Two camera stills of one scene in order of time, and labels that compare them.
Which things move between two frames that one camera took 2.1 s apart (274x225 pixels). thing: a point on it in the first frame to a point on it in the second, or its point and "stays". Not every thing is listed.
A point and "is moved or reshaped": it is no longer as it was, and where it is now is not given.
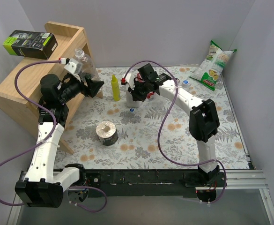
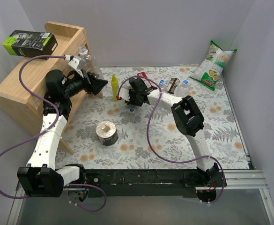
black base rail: [137, 183] stays
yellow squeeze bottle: [115, 85] stays
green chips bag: [210, 71] stays
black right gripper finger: [141, 98] to [138, 104]
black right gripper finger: [134, 94] to [129, 102]
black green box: [30, 43] stays
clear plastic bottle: [86, 67] is moved or reshaped
